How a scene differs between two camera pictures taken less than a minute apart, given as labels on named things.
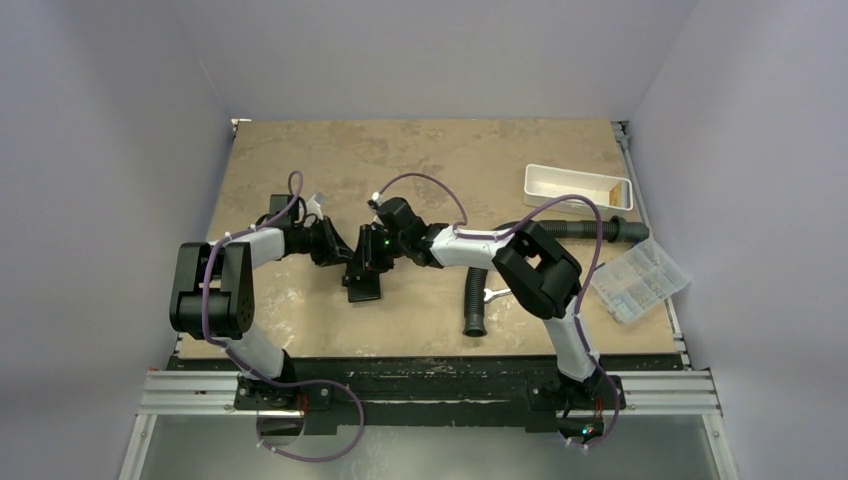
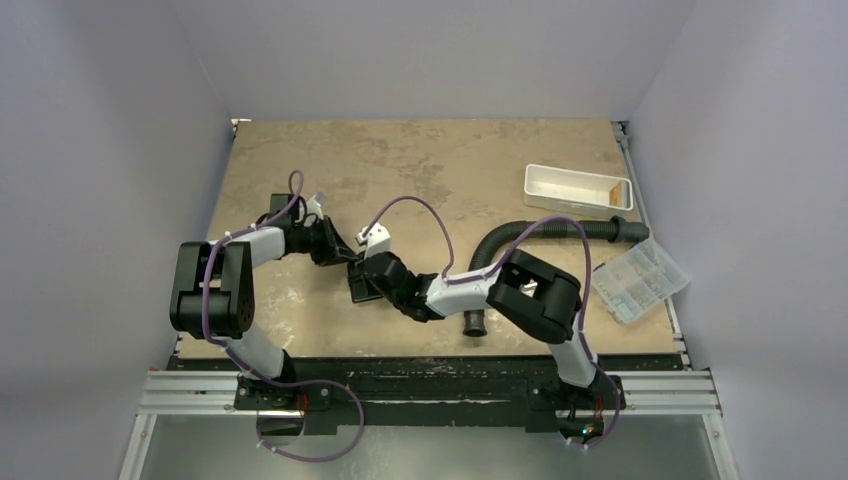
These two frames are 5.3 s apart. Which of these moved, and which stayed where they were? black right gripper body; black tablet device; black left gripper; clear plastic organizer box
Moved: black right gripper body
Stayed: clear plastic organizer box; black left gripper; black tablet device
